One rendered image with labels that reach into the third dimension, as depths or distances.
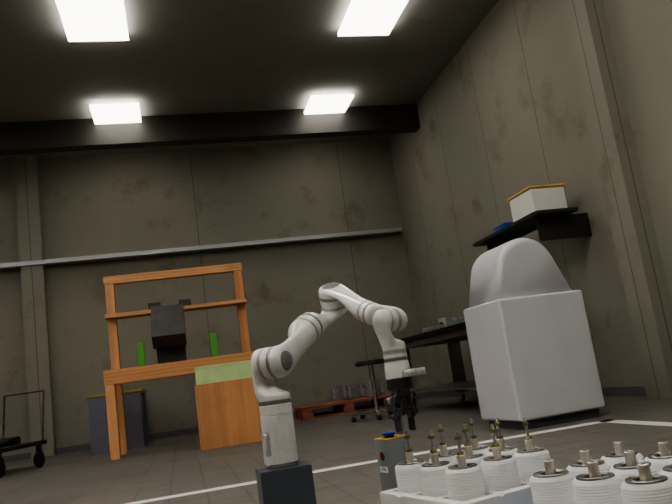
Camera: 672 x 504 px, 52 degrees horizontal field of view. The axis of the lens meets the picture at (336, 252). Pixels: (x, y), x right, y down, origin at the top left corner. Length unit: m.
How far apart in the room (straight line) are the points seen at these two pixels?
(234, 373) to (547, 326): 3.35
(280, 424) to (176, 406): 8.66
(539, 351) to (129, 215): 7.48
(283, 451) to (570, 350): 3.36
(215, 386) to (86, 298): 4.19
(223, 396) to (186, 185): 4.85
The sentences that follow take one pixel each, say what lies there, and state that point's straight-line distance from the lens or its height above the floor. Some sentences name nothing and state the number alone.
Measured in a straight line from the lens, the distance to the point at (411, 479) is 2.03.
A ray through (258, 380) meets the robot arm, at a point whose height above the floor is 0.54.
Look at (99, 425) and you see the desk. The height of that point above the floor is 0.34.
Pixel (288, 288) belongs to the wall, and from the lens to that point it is 10.82.
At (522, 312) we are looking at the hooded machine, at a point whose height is 0.77.
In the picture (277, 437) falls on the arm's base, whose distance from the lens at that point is 1.95.
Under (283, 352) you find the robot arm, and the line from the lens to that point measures 1.95.
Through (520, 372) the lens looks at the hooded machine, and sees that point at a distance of 4.83.
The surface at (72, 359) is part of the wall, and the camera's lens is 10.71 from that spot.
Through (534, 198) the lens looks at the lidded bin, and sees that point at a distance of 6.50.
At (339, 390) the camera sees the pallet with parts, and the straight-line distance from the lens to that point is 10.33.
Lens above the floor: 0.52
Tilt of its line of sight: 10 degrees up
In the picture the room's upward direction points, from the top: 8 degrees counter-clockwise
